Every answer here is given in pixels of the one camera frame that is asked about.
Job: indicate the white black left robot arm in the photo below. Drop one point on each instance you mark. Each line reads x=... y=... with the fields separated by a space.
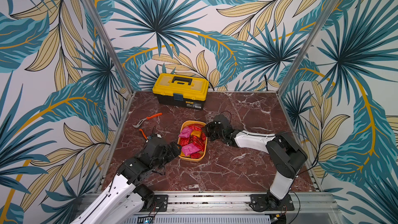
x=126 y=194

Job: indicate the yellow plastic storage box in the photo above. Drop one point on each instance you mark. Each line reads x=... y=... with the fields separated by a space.
x=203 y=138

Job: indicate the pink tea bag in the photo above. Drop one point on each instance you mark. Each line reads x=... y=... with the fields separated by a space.
x=185 y=132
x=190 y=149

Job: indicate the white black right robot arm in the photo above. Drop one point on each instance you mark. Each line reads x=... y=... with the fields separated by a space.
x=286 y=154

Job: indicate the left aluminium corner post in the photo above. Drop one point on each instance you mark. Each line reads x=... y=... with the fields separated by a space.
x=93 y=13

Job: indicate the yellow black plastic toolbox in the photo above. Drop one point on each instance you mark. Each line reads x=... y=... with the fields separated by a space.
x=182 y=91

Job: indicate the aluminium corner post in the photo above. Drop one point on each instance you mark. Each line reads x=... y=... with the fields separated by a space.
x=93 y=13
x=329 y=7

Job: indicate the yellow tea bag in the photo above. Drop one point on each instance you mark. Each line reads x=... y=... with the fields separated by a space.
x=196 y=133

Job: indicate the orange handled water pump pliers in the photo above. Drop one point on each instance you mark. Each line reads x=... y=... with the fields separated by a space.
x=138 y=125

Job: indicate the red tea bag in box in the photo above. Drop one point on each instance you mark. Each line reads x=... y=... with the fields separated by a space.
x=196 y=127

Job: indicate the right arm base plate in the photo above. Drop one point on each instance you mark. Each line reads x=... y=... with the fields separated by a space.
x=266 y=202

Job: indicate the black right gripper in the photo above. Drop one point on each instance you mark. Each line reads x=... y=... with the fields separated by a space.
x=212 y=128

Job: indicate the aluminium front rail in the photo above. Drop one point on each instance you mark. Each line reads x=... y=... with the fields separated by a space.
x=235 y=202

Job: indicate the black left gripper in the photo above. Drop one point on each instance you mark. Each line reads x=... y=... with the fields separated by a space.
x=171 y=155

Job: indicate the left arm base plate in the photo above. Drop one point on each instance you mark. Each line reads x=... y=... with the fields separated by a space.
x=155 y=203

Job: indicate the right aluminium corner post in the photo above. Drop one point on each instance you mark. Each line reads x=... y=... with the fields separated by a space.
x=329 y=7

